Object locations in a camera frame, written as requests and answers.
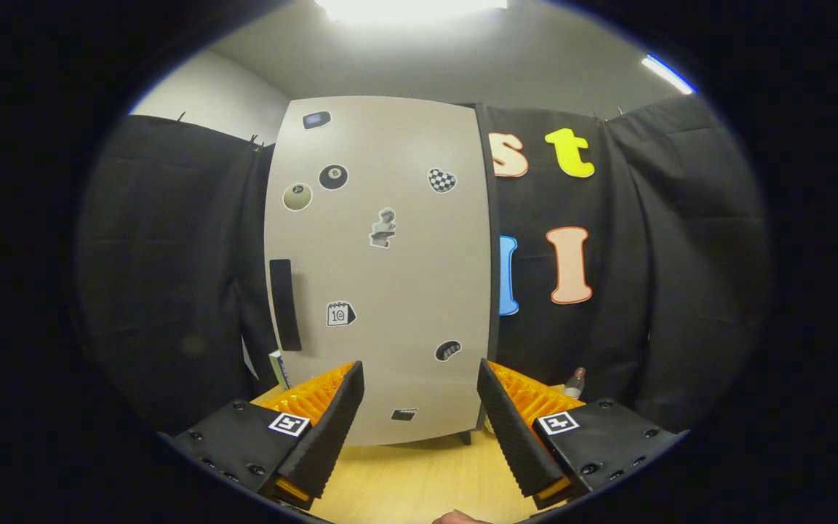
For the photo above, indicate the blue book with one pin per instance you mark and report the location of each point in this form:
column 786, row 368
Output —
column 285, row 373

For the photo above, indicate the grey shoe cabinet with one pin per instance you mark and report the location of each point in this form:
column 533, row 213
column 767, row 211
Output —
column 495, row 211

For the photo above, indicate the light grey shoe cabinet door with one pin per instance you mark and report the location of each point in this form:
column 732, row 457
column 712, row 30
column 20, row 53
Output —
column 390, row 291

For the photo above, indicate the small clear bottle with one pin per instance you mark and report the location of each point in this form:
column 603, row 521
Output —
column 575, row 384

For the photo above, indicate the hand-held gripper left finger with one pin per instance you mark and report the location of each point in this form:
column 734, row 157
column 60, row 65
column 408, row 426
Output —
column 326, row 437

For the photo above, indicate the green and white book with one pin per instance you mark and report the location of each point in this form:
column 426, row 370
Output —
column 274, row 362

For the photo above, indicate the large ceiling light panel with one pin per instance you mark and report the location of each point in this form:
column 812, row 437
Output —
column 412, row 7

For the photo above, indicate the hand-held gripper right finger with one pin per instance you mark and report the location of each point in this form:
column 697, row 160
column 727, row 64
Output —
column 512, row 437

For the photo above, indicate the black backdrop cloth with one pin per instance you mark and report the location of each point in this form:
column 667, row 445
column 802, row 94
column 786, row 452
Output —
column 681, row 255

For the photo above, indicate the small ceiling light panel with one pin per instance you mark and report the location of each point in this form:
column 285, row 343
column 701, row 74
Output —
column 668, row 73

